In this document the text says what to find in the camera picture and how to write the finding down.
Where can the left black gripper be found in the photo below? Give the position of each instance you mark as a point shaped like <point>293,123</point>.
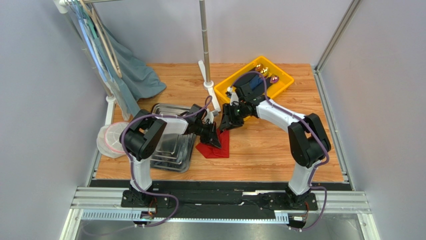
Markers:
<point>211,137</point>

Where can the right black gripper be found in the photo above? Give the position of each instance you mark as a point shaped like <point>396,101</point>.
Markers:
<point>230,113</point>

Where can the red paper napkin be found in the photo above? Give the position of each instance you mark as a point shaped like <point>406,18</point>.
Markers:
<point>212,152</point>

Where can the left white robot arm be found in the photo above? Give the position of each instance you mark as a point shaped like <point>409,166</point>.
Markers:
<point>141,138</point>

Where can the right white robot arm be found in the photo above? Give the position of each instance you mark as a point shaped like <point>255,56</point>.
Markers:
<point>309,144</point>

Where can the black napkin roll gold spoon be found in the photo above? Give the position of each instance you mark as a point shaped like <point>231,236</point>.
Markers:
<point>247,76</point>

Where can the blue napkin roll gold spoon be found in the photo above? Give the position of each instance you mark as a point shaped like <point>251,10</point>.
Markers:
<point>256,80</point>

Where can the black napkin roll purple spoon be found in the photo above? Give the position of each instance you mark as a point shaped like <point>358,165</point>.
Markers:
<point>271,82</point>

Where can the metal pole white base stand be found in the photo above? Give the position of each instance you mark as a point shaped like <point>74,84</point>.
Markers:
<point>204,65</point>

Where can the metal tray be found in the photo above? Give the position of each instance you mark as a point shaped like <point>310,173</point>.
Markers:
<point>174,152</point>

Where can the yellow plastic bin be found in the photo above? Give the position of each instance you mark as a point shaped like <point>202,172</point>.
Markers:
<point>284,82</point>

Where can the grey-blue hanging cloth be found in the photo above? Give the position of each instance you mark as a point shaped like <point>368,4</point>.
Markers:
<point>139,81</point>

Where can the white pink mesh cover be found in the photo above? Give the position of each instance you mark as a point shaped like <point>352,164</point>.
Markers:
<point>108,140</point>

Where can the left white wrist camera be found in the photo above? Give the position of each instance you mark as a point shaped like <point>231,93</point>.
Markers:
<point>210,115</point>

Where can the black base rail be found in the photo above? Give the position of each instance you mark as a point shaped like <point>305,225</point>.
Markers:
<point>222,200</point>

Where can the aluminium frame post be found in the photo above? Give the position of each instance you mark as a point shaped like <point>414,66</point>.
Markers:
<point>342,26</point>

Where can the white clothes rack post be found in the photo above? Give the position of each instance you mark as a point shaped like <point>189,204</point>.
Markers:
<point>62,8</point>

